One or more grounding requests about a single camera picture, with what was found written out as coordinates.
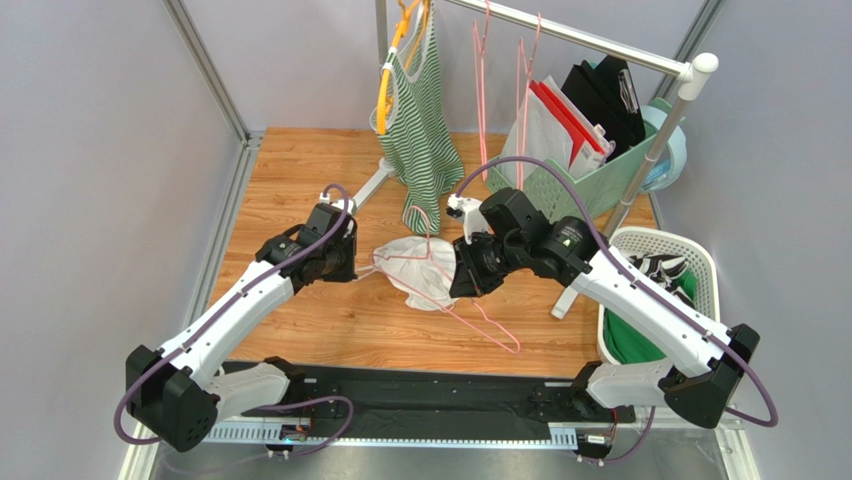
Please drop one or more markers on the green striped tank top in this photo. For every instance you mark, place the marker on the green striped tank top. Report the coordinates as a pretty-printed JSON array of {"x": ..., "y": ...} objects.
[{"x": 417, "y": 143}]

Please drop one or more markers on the yellow plastic hanger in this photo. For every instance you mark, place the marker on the yellow plastic hanger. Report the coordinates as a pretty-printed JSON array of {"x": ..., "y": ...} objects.
[{"x": 413, "y": 15}]

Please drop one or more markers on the green garment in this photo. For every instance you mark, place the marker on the green garment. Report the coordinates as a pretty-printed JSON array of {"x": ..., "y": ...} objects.
[{"x": 625, "y": 344}]

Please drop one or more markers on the white tank top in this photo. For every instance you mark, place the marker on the white tank top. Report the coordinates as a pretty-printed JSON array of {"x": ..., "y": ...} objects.
[{"x": 421, "y": 267}]

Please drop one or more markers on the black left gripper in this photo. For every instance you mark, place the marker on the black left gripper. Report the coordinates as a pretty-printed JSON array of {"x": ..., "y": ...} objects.
[{"x": 347, "y": 273}]

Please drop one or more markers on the black folder with clip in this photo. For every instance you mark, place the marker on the black folder with clip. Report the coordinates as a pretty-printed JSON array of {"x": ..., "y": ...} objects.
[{"x": 606, "y": 97}]

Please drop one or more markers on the black white striped garment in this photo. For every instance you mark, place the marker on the black white striped garment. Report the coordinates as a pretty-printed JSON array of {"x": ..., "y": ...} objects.
[{"x": 670, "y": 272}]

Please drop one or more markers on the white paper box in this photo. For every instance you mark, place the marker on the white paper box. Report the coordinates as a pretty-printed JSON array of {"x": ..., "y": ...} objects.
[{"x": 585, "y": 161}]

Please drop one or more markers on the light blue round object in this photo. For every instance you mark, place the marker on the light blue round object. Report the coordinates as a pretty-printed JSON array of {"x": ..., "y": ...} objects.
[{"x": 672, "y": 161}]

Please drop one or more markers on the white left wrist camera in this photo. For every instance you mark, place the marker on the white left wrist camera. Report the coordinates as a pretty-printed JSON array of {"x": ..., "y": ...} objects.
[{"x": 336, "y": 200}]

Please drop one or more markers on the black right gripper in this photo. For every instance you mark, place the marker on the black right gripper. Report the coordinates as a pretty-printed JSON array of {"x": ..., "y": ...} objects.
[{"x": 470, "y": 264}]

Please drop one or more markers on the red folder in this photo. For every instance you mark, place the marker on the red folder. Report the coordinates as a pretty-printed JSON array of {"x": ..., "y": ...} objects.
[{"x": 570, "y": 119}]

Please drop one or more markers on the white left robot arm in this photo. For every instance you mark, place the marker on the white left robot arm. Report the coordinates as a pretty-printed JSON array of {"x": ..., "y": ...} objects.
[{"x": 176, "y": 390}]

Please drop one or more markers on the green plastic basket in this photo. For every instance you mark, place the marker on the green plastic basket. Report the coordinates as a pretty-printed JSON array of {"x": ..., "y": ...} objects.
[{"x": 600, "y": 190}]

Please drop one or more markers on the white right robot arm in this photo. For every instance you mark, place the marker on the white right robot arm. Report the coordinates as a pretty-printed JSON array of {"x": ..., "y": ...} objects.
[{"x": 703, "y": 361}]

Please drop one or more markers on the white laundry basket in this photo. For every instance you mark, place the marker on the white laundry basket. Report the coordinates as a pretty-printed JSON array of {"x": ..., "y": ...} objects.
[{"x": 641, "y": 241}]

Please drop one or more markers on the grey translucent folder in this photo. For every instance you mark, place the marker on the grey translucent folder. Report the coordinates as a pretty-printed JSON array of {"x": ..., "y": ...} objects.
[{"x": 545, "y": 138}]

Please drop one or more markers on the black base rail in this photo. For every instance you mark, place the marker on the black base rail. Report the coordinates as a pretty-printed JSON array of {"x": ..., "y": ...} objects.
[{"x": 427, "y": 405}]

